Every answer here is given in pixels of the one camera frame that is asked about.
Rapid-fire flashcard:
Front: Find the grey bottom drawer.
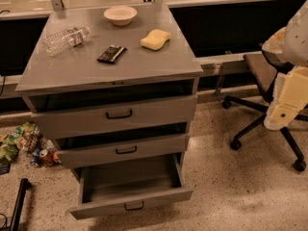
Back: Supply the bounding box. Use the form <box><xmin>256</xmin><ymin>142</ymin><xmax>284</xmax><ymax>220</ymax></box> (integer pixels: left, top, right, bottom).
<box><xmin>68</xmin><ymin>152</ymin><xmax>193</xmax><ymax>219</ymax></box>

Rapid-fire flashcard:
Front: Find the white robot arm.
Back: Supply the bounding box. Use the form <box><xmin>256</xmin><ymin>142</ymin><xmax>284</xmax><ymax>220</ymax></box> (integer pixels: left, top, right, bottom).
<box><xmin>262</xmin><ymin>1</ymin><xmax>308</xmax><ymax>130</ymax></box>

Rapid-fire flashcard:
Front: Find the black snack bar packet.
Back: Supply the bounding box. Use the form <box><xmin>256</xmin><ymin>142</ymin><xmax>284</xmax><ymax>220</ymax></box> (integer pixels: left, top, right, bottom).
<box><xmin>97</xmin><ymin>44</ymin><xmax>126</xmax><ymax>64</ymax></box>

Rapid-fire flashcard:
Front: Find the black office chair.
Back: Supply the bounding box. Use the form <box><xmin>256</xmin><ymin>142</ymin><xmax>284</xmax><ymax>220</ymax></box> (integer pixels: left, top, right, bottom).
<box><xmin>222</xmin><ymin>52</ymin><xmax>306</xmax><ymax>171</ymax></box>

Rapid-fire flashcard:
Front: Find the red soda can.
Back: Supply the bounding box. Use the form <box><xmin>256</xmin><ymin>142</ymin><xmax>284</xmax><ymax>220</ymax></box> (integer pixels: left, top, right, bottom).
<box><xmin>39</xmin><ymin>149</ymin><xmax>55</xmax><ymax>167</ymax></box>

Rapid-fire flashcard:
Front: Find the yellow sponge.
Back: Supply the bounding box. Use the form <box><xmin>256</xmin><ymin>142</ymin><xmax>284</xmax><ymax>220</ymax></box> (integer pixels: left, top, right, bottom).
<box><xmin>140</xmin><ymin>29</ymin><xmax>171</xmax><ymax>51</ymax></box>

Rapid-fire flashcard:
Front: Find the beige bowl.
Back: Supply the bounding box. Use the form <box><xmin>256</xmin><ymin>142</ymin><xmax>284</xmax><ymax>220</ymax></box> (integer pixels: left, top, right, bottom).
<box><xmin>104</xmin><ymin>6</ymin><xmax>138</xmax><ymax>26</ymax></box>

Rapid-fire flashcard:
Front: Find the grey drawer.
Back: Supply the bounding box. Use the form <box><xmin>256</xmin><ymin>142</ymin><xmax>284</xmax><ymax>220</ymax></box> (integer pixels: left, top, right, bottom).
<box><xmin>57</xmin><ymin>133</ymin><xmax>190</xmax><ymax>168</ymax></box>
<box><xmin>68</xmin><ymin>152</ymin><xmax>193</xmax><ymax>219</ymax></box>
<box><xmin>32</xmin><ymin>95</ymin><xmax>197</xmax><ymax>139</ymax></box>

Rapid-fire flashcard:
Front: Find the grey middle drawer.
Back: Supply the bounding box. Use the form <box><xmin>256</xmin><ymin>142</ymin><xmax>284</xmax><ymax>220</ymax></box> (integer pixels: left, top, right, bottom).
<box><xmin>57</xmin><ymin>133</ymin><xmax>190</xmax><ymax>168</ymax></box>

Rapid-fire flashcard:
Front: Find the grey top drawer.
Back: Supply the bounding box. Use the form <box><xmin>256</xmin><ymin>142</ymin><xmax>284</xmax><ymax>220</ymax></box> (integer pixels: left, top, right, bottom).
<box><xmin>32</xmin><ymin>95</ymin><xmax>197</xmax><ymax>139</ymax></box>

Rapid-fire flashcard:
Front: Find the green chip bag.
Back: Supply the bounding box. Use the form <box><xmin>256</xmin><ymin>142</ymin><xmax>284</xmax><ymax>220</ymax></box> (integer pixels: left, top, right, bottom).
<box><xmin>0</xmin><ymin>122</ymin><xmax>37</xmax><ymax>165</ymax></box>

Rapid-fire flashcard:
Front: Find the grey drawer cabinet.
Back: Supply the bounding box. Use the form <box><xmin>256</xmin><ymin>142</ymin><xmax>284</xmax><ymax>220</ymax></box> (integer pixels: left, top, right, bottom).
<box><xmin>14</xmin><ymin>3</ymin><xmax>204</xmax><ymax>181</ymax></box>

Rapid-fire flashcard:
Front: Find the blue soda can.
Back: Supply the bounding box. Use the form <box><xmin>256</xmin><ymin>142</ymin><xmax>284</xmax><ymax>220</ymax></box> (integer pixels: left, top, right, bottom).
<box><xmin>30</xmin><ymin>148</ymin><xmax>40</xmax><ymax>167</ymax></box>

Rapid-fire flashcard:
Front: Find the black stand leg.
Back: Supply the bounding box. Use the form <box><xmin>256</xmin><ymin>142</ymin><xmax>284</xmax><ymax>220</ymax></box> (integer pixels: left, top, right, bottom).
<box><xmin>9</xmin><ymin>178</ymin><xmax>32</xmax><ymax>231</ymax></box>

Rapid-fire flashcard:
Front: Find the clear plastic water bottle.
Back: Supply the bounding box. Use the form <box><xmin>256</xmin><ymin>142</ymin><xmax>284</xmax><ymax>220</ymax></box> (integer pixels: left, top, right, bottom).
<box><xmin>41</xmin><ymin>27</ymin><xmax>90</xmax><ymax>56</ymax></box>

